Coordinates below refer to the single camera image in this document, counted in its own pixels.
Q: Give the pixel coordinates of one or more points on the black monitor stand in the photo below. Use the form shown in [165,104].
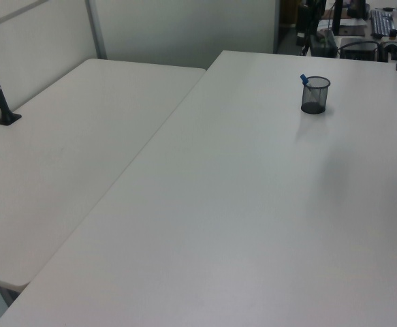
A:
[337,17]

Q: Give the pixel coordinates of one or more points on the black computer keyboard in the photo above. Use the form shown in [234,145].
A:
[381,23]

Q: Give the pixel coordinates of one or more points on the black mesh pen cup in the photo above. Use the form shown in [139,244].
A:
[315,102]

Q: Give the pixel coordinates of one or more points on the grey green box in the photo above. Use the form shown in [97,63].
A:
[324,42]

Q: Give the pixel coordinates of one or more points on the grey computer case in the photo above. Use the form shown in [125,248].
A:
[358,47]

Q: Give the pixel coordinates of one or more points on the dark tripod equipment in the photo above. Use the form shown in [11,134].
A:
[307,20]

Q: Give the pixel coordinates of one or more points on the blue whiteboard marker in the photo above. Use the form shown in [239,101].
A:
[304,79]

